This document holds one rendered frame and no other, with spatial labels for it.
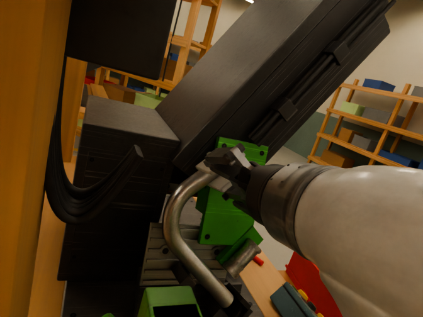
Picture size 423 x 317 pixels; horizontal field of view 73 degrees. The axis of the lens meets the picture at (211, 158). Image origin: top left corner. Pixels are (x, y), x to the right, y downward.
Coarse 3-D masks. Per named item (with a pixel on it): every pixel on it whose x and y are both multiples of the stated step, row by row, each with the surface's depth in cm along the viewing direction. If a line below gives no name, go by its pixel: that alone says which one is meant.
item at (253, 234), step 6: (252, 228) 59; (246, 234) 59; (252, 234) 59; (258, 234) 60; (240, 240) 58; (258, 240) 60; (228, 246) 59; (234, 246) 58; (240, 246) 58; (222, 252) 58; (228, 252) 57; (234, 252) 58; (216, 258) 58; (222, 258) 57; (228, 258) 58
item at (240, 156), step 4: (232, 148) 36; (236, 148) 36; (232, 152) 35; (236, 152) 35; (240, 152) 36; (236, 156) 35; (240, 156) 36; (232, 160) 36; (236, 160) 36; (240, 160) 35; (244, 160) 35; (232, 164) 36; (236, 164) 37; (240, 164) 36; (244, 164) 35; (248, 164) 35; (248, 168) 35; (252, 168) 35
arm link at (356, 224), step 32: (320, 192) 22; (352, 192) 20; (384, 192) 18; (416, 192) 17; (320, 224) 21; (352, 224) 18; (384, 224) 17; (416, 224) 15; (320, 256) 21; (352, 256) 18; (384, 256) 16; (416, 256) 15; (352, 288) 19; (384, 288) 16; (416, 288) 15
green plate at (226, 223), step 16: (224, 144) 55; (256, 160) 58; (208, 192) 55; (208, 208) 55; (224, 208) 56; (208, 224) 55; (224, 224) 57; (240, 224) 58; (208, 240) 56; (224, 240) 57
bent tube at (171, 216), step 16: (192, 176) 50; (208, 176) 50; (176, 192) 49; (192, 192) 50; (176, 208) 49; (176, 224) 49; (176, 240) 50; (176, 256) 51; (192, 256) 51; (192, 272) 52; (208, 272) 52; (208, 288) 53; (224, 288) 54; (224, 304) 54
